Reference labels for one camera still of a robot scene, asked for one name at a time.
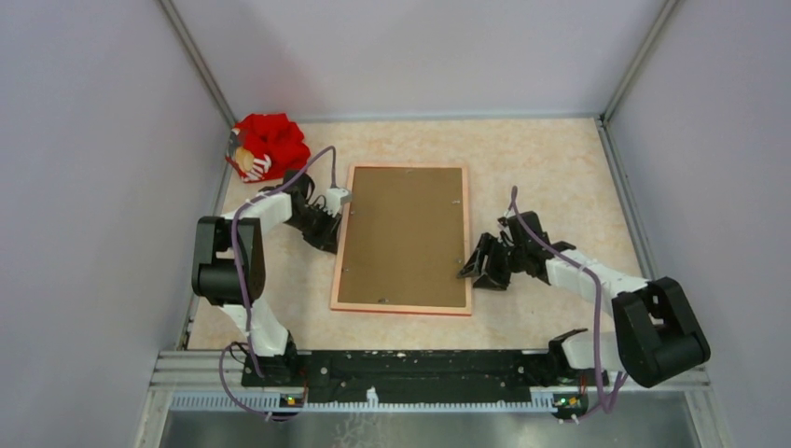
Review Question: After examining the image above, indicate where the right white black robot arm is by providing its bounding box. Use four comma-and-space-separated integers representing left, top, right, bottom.
457, 211, 711, 388

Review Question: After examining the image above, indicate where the red wooden picture frame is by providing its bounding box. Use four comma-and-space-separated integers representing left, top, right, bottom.
328, 162, 473, 317

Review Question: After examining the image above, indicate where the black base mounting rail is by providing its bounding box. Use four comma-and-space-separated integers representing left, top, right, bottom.
241, 350, 595, 404

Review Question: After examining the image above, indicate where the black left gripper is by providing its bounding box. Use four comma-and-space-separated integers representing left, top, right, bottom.
284, 203, 342, 255

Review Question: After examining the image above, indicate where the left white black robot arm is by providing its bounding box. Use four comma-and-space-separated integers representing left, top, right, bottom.
191, 171, 353, 386

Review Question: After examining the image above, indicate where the white slotted cable duct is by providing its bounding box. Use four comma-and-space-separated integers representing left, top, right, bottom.
170, 388, 557, 413

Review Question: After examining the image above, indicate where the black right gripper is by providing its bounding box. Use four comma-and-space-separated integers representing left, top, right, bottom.
457, 232, 527, 291

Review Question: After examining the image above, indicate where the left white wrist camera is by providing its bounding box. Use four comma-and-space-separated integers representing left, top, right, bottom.
323, 188, 353, 217

